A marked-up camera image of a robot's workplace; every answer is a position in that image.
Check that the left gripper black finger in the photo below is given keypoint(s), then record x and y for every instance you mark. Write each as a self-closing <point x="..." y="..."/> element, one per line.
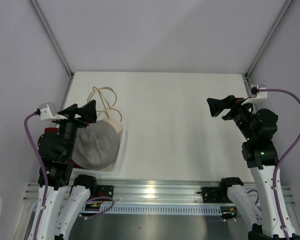
<point x="69" y="112"/>
<point x="88" y="112"/>

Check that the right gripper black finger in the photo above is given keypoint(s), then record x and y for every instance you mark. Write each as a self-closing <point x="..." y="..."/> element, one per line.
<point x="216" y="110"/>
<point x="221" y="104"/>

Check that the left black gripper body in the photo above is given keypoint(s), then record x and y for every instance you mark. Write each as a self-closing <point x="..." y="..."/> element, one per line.
<point x="68" y="128"/>

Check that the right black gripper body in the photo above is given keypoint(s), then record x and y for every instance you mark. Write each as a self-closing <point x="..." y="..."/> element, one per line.
<point x="240" y="114"/>

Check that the gold wire hat stand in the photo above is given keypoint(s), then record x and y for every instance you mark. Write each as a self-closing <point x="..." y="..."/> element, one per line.
<point x="104" y="101"/>

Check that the beige bucket hat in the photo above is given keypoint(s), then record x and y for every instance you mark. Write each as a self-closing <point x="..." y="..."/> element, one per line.
<point x="109" y="127"/>

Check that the grey bucket hat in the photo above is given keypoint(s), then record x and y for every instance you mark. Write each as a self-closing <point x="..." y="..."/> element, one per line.
<point x="97" y="145"/>

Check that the dark red bucket hat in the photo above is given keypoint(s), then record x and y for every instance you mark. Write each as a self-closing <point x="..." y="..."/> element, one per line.
<point x="55" y="130"/>

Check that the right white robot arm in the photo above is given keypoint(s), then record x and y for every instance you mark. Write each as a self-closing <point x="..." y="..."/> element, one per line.
<point x="270" y="219"/>

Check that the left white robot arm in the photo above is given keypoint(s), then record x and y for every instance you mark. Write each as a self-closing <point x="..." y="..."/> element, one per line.
<point x="54" y="150"/>

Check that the white plastic basket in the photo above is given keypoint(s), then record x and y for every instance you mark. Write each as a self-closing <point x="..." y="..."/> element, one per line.
<point x="120" y="150"/>

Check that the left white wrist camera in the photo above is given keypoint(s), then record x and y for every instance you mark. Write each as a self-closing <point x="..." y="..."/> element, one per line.
<point x="48" y="112"/>

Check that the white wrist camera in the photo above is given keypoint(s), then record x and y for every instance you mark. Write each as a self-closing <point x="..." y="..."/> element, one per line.
<point x="48" y="112"/>
<point x="258" y="93"/>

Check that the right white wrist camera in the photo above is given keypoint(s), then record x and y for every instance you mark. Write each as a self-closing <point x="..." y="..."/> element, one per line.
<point x="258" y="93"/>

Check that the left black base bracket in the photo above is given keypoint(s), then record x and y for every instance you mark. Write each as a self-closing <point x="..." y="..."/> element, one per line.
<point x="103" y="193"/>

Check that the black base bracket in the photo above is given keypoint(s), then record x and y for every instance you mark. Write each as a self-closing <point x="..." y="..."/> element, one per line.
<point x="211" y="195"/>
<point x="103" y="193"/>

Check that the left aluminium frame post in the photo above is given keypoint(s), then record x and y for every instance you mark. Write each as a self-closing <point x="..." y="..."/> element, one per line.
<point x="42" y="20"/>

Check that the aluminium frame post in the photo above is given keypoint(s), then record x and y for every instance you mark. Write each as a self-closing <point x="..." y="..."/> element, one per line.
<point x="42" y="20"/>
<point x="269" y="37"/>

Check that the right black base bracket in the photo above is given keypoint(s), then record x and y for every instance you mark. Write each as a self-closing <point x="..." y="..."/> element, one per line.
<point x="211" y="195"/>

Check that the aluminium mounting rail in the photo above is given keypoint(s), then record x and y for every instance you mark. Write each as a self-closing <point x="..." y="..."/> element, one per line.
<point x="154" y="192"/>

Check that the white slotted cable duct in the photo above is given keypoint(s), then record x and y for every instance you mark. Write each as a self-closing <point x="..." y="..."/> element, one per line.
<point x="160" y="209"/>

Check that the right aluminium frame post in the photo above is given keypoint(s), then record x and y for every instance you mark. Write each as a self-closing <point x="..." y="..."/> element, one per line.
<point x="269" y="37"/>

